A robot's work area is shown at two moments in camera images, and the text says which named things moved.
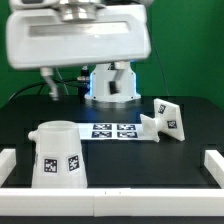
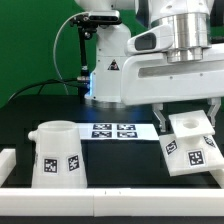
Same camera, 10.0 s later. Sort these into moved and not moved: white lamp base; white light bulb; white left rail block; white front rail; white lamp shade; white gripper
Moved: white lamp base; white gripper
Not moved: white lamp shade; white front rail; white left rail block; white light bulb
